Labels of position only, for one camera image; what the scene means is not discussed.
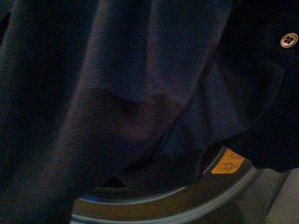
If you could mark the grey front-load washing machine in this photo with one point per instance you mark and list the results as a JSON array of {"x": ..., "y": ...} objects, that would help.
[{"x": 244, "y": 197}]

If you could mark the dark navy polo shirt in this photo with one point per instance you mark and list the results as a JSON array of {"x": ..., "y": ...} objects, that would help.
[{"x": 89, "y": 88}]

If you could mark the beige cabinet beside washer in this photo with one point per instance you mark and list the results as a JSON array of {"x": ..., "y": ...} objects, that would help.
[{"x": 285, "y": 209}]

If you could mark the orange warning sticker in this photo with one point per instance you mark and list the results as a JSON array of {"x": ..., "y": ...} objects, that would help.
[{"x": 229, "y": 163}]

